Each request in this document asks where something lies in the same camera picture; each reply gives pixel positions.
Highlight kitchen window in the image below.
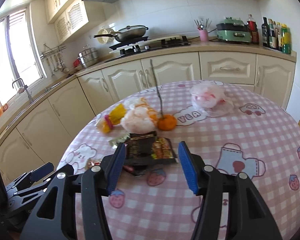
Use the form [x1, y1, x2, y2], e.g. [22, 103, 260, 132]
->
[0, 8, 45, 105]

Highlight green yellow bottle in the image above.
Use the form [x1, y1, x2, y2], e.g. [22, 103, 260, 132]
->
[281, 24, 291, 54]

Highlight dark snack wrapper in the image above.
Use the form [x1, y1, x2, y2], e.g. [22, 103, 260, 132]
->
[123, 132, 177, 176]

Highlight small green silver wrapper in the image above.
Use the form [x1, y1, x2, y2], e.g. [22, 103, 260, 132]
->
[109, 133, 130, 148]

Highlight steel steamer pot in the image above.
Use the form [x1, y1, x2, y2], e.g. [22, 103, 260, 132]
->
[78, 45, 98, 68]

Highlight white orange plastic bag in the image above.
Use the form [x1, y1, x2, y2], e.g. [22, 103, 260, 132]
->
[120, 97, 158, 134]

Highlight green electric cooker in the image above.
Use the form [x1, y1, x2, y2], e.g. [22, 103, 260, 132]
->
[216, 17, 251, 43]

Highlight cream perforated colander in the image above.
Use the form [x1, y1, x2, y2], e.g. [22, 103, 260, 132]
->
[97, 28, 115, 45]

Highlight orange mandarin with stem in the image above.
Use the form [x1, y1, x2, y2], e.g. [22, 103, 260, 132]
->
[150, 60, 177, 131]

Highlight red bowl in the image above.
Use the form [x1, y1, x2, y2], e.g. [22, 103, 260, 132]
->
[73, 58, 81, 67]

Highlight yellow pink candy wrapper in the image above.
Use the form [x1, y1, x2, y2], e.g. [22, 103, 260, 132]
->
[96, 103, 126, 133]

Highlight chrome sink faucet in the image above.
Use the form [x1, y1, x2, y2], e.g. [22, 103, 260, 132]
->
[12, 77, 34, 104]

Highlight pink utensil cup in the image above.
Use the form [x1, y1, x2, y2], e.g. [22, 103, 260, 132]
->
[194, 18, 212, 42]

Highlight clear pink plastic bag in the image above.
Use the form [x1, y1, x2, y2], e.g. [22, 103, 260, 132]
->
[190, 81, 234, 118]

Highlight black gas stove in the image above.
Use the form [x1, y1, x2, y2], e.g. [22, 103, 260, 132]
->
[109, 35, 190, 57]

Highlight cream lower cabinets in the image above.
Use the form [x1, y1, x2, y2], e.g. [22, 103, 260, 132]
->
[0, 48, 296, 184]

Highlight black wok with lid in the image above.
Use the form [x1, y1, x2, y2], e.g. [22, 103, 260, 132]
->
[94, 25, 149, 42]

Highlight pink checked tablecloth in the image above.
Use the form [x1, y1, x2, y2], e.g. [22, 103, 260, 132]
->
[57, 80, 300, 240]

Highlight dark glass bottle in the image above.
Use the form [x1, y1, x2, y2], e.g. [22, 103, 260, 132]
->
[261, 17, 270, 48]

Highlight wall utensil rack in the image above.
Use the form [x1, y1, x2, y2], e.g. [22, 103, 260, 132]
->
[40, 44, 70, 77]

